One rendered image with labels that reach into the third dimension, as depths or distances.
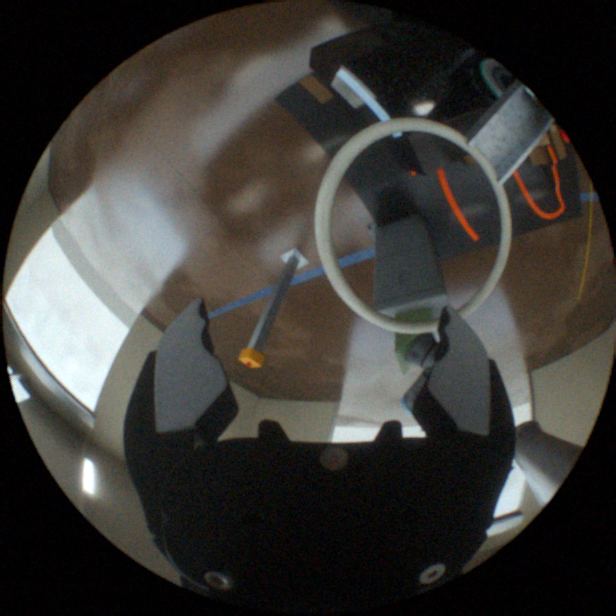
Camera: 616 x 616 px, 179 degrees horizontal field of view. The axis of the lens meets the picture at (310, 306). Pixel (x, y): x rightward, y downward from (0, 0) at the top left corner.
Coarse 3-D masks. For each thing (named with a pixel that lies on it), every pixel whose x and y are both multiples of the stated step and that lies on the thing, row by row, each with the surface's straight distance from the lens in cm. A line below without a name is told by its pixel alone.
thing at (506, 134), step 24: (504, 96) 62; (528, 96) 71; (480, 120) 56; (504, 120) 61; (528, 120) 68; (552, 120) 71; (480, 144) 56; (504, 144) 60; (528, 144) 61; (504, 168) 57
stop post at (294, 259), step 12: (288, 252) 206; (288, 264) 199; (300, 264) 211; (288, 276) 188; (276, 288) 179; (276, 300) 170; (264, 312) 166; (276, 312) 167; (264, 324) 156; (252, 336) 157; (264, 336) 154; (252, 348) 144; (252, 360) 143
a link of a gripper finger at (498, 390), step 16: (496, 368) 10; (496, 384) 9; (496, 400) 8; (496, 416) 8; (512, 416) 8; (496, 432) 8; (512, 432) 8; (464, 448) 7; (480, 448) 7; (496, 448) 7; (512, 448) 8; (480, 464) 7; (496, 464) 7; (512, 464) 8; (496, 480) 7; (496, 496) 7
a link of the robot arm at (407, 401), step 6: (420, 378) 105; (414, 384) 106; (420, 384) 104; (408, 390) 108; (414, 390) 104; (408, 396) 105; (414, 396) 101; (402, 402) 106; (408, 402) 104; (414, 402) 100; (408, 408) 104
